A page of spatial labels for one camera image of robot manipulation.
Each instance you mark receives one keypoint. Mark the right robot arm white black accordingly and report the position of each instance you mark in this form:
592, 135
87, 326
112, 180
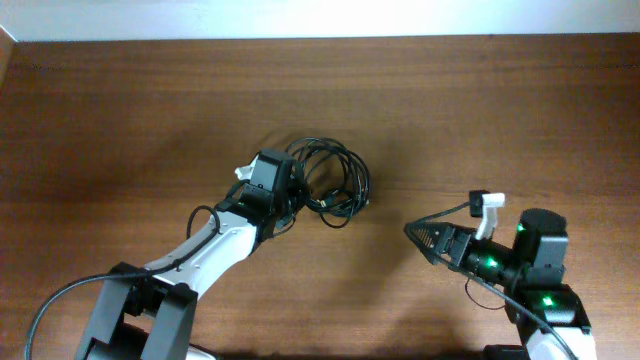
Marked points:
549, 316

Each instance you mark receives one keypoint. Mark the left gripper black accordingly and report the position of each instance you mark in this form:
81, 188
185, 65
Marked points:
302, 192

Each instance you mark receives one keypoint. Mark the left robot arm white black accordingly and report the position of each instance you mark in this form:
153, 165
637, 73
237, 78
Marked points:
148, 312

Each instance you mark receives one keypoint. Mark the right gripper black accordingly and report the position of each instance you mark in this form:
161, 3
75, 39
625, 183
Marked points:
451, 243

